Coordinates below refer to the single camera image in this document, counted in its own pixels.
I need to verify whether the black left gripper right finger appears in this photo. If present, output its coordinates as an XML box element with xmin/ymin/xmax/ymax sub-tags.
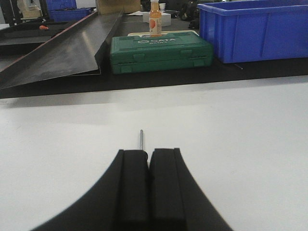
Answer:
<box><xmin>150</xmin><ymin>148</ymin><xmax>232</xmax><ymax>231</ymax></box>

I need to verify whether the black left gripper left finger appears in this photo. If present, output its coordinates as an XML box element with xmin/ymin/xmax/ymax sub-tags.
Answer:
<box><xmin>35</xmin><ymin>150</ymin><xmax>148</xmax><ymax>231</ymax></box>

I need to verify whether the green black screwdriver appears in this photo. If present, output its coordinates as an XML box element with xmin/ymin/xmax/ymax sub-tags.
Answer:
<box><xmin>139</xmin><ymin>129</ymin><xmax>143</xmax><ymax>150</ymax></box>

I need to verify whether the beige plastic tray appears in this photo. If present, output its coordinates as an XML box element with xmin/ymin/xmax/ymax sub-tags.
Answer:
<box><xmin>128</xmin><ymin>31</ymin><xmax>169</xmax><ymax>38</ymax></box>

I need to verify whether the green SATA tool case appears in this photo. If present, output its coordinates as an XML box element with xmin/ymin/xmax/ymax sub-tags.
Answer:
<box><xmin>110</xmin><ymin>31</ymin><xmax>214</xmax><ymax>74</ymax></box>

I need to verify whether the black metal conveyor guide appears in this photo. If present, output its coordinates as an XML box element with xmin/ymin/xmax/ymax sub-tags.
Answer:
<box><xmin>0</xmin><ymin>11</ymin><xmax>123</xmax><ymax>90</ymax></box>

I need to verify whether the large blue plastic bin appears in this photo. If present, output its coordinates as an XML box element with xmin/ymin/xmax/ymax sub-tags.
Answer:
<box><xmin>197</xmin><ymin>0</ymin><xmax>308</xmax><ymax>64</ymax></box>

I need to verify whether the white foam block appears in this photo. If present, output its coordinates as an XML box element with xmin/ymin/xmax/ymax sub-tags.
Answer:
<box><xmin>142</xmin><ymin>12</ymin><xmax>172</xmax><ymax>27</ymax></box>

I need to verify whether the orange juice bottle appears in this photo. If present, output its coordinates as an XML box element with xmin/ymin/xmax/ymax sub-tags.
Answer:
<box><xmin>149</xmin><ymin>0</ymin><xmax>162</xmax><ymax>37</ymax></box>

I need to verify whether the brown cardboard box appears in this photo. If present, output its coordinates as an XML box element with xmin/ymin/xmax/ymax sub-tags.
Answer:
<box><xmin>95</xmin><ymin>0</ymin><xmax>141</xmax><ymax>14</ymax></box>

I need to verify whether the blue bin far left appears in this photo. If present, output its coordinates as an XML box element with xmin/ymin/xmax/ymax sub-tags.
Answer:
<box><xmin>49</xmin><ymin>8</ymin><xmax>92</xmax><ymax>22</ymax></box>

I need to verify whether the small orange handled tool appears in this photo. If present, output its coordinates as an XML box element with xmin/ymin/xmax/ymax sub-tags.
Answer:
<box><xmin>39</xmin><ymin>25</ymin><xmax>49</xmax><ymax>30</ymax></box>

